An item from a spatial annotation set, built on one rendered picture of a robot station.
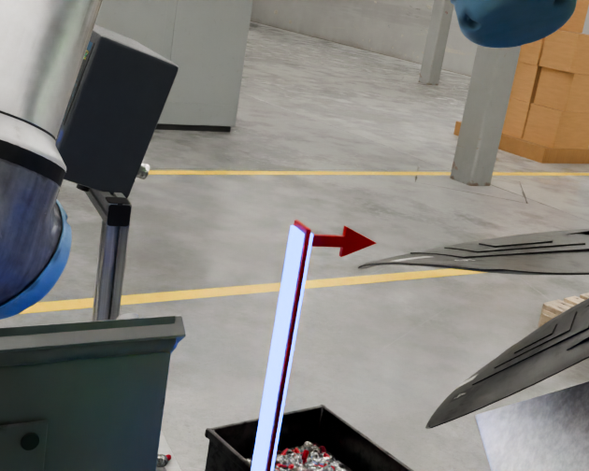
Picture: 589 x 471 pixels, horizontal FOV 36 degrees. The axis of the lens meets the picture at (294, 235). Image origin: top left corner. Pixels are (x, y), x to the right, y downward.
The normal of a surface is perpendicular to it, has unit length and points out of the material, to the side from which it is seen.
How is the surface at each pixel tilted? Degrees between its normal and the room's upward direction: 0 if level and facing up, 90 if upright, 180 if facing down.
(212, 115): 90
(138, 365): 90
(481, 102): 90
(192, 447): 0
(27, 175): 79
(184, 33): 90
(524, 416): 55
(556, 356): 49
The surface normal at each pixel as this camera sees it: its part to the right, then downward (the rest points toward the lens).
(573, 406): -0.34, -0.41
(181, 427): 0.15, -0.95
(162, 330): 0.48, -0.43
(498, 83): 0.57, 0.31
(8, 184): 0.59, 0.04
